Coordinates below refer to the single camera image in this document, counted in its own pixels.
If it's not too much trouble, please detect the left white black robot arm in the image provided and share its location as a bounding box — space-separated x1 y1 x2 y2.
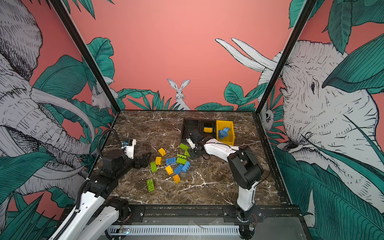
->
51 150 152 240

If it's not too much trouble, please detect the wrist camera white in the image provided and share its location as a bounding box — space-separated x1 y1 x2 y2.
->
122 139 136 159
187 138 196 149

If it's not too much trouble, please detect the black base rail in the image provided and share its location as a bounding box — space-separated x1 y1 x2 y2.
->
112 204 303 225

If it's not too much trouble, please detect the black frame post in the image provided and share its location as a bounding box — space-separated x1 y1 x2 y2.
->
50 0 121 115
256 0 317 115

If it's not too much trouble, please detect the orange yellow lego front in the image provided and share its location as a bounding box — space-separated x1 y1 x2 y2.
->
173 175 181 184

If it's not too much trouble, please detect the blue lego pair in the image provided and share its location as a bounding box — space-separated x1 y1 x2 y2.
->
174 164 184 175
182 161 191 173

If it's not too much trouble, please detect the yellow lego small left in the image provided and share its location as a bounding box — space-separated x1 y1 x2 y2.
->
155 157 162 166

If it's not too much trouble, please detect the black bin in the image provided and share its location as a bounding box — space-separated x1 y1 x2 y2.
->
199 120 217 139
181 119 200 144

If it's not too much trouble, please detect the blue lego lower pair right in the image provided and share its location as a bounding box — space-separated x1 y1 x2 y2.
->
182 161 191 173

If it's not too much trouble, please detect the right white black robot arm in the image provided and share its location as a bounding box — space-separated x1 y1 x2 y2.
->
187 130 264 212

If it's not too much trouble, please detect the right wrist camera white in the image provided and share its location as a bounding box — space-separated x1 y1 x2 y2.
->
187 138 196 149

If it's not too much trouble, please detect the white vented strip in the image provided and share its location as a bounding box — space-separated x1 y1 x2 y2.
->
107 225 240 236

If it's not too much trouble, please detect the right black frame post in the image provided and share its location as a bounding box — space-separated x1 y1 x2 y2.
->
256 0 317 115

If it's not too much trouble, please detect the blue lego lower pair left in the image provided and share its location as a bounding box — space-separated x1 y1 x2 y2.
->
174 164 184 175

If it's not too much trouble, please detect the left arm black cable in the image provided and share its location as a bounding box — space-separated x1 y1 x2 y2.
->
96 128 123 158

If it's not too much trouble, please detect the yellow plastic bin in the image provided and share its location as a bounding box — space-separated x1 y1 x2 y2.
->
216 120 235 146

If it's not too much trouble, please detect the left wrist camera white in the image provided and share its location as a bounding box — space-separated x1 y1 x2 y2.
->
122 139 136 159

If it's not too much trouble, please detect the left black frame post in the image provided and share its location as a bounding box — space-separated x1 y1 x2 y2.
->
50 0 121 115

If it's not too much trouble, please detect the green lego mid left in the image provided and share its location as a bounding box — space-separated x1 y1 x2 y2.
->
150 162 157 173

